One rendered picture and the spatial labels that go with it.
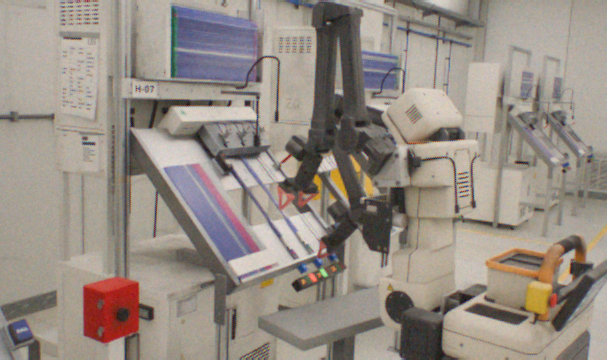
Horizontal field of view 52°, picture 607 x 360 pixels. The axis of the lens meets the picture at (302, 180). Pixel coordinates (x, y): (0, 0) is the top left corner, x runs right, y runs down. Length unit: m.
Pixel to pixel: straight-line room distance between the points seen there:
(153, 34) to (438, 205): 1.22
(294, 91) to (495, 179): 3.65
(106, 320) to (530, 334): 1.14
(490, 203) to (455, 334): 5.24
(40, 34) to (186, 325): 2.07
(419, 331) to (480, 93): 5.21
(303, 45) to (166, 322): 1.87
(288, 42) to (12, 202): 1.80
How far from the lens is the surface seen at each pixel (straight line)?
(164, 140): 2.41
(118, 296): 1.90
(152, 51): 2.41
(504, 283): 1.78
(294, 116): 3.61
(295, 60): 3.62
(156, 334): 2.41
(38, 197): 3.91
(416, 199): 1.88
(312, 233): 2.57
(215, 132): 2.53
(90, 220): 4.15
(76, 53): 2.56
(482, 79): 6.86
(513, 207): 6.83
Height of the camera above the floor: 1.37
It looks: 8 degrees down
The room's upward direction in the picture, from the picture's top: 3 degrees clockwise
